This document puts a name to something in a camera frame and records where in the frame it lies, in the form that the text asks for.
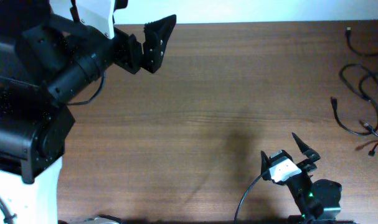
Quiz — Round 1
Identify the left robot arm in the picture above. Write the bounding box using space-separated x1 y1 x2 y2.
0 0 177 223

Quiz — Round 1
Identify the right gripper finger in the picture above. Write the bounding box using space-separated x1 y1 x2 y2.
292 133 316 156
260 151 271 180

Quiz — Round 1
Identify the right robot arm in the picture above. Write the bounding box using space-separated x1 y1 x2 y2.
261 133 342 224

